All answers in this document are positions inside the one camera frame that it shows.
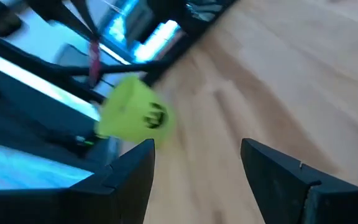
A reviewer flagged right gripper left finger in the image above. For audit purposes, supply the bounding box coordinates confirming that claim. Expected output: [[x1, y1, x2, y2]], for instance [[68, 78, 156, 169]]
[[69, 138, 156, 224]]

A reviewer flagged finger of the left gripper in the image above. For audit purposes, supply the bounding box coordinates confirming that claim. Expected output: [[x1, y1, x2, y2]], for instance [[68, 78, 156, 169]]
[[25, 0, 98, 40], [69, 0, 101, 37]]

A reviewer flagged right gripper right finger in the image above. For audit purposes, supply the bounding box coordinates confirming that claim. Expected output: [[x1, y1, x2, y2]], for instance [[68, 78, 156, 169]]
[[240, 138, 322, 224]]

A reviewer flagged purple Skittles candy pack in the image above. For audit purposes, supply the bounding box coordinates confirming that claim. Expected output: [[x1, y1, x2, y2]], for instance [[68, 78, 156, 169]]
[[88, 39, 103, 88]]

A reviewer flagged green plastic bucket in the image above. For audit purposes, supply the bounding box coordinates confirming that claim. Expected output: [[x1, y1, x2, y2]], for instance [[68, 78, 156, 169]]
[[94, 76, 177, 147]]

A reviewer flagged black metal table frame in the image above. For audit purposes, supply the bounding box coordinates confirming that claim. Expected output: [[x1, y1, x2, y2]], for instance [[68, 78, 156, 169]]
[[0, 0, 239, 106]]

